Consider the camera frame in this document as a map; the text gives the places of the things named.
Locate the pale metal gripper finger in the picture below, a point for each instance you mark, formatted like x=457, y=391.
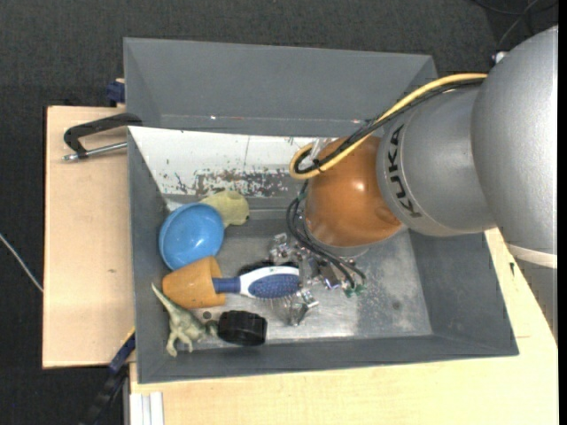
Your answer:
x=281, y=247
x=302, y=307

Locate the blue and white brush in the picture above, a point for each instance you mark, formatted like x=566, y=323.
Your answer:
x=266, y=283

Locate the pale yellow sponge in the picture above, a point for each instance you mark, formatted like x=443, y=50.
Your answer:
x=232, y=208

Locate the black round cap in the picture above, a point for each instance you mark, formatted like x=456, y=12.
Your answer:
x=241, y=328

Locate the grey metal bin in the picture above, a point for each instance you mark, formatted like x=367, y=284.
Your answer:
x=381, y=317

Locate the blue bowl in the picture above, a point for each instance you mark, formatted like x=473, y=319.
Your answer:
x=190, y=235

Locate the orange cup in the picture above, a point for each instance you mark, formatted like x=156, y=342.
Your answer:
x=190, y=283

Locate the pale green toy dinosaur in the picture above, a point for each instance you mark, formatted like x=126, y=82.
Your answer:
x=181, y=323

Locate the pale wood flat board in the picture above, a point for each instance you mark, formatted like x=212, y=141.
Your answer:
x=84, y=237

